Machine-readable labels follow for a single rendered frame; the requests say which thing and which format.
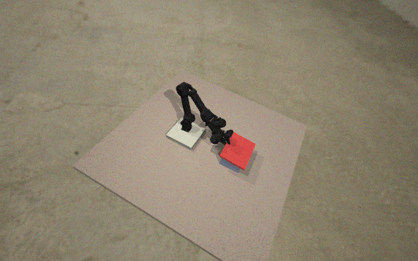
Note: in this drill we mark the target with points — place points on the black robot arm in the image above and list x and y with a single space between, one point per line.
206 114

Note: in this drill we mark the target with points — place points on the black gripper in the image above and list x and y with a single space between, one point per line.
225 136

